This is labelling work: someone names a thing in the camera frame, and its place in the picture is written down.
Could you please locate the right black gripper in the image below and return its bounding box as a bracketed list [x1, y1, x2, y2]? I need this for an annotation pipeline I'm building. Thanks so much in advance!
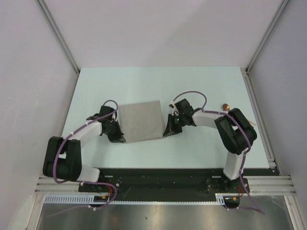
[164, 113, 187, 137]

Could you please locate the grey cloth napkin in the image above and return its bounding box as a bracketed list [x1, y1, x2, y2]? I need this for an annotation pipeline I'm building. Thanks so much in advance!
[119, 101, 165, 143]

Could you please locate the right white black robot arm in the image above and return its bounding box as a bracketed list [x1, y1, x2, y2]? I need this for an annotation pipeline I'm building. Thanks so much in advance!
[163, 99, 257, 192]

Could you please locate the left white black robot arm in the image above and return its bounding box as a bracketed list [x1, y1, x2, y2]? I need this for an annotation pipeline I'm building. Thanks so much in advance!
[43, 105, 126, 192]

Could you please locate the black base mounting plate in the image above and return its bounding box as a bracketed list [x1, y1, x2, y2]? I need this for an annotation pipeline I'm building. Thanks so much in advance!
[78, 168, 280, 207]

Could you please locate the copper spoon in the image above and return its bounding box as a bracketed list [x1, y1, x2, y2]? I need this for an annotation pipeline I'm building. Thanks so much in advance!
[222, 103, 257, 126]

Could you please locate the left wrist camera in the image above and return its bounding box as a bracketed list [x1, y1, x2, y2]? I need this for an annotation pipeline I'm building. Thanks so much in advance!
[109, 113, 118, 123]

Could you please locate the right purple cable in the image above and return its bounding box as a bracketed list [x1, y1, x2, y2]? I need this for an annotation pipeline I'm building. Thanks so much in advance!
[171, 90, 266, 216]

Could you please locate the aluminium frame rail left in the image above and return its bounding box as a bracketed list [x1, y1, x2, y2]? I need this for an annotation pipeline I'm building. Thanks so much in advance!
[35, 175, 79, 194]

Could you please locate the aluminium frame rail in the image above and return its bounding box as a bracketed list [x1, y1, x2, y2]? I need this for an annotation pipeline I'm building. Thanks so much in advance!
[241, 68, 277, 169]
[35, 175, 79, 194]

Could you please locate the white slotted cable duct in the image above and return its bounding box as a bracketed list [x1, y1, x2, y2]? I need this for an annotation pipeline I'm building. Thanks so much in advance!
[44, 193, 226, 206]

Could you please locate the aluminium frame rail right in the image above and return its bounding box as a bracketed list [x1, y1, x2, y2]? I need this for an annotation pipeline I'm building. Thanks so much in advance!
[241, 68, 277, 169]

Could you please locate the aluminium frame post right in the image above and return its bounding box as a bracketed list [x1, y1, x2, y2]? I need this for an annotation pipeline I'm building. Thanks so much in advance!
[245, 0, 291, 74]

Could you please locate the aluminium frame post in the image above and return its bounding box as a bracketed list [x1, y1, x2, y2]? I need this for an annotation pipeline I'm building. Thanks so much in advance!
[35, 0, 81, 75]
[245, 0, 291, 74]

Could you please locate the aluminium frame post left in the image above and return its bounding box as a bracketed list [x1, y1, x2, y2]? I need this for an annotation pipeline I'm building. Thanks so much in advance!
[35, 0, 81, 75]

